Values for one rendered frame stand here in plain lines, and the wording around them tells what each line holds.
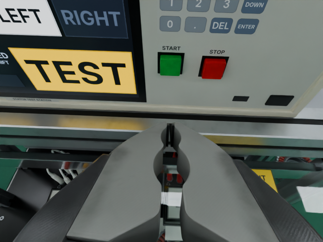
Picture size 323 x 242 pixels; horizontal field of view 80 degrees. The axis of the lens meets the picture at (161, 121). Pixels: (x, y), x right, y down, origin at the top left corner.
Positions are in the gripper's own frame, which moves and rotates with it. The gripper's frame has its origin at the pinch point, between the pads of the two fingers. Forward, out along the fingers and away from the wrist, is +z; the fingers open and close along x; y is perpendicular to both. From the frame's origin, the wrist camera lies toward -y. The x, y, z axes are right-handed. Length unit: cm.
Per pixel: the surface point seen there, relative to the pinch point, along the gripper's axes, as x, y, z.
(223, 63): 4.4, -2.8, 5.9
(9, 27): -12.6, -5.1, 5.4
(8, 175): -44, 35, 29
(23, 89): -15.3, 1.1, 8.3
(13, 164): -21.9, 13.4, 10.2
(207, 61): 3.0, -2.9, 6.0
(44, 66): -11.6, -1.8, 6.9
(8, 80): -16.2, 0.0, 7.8
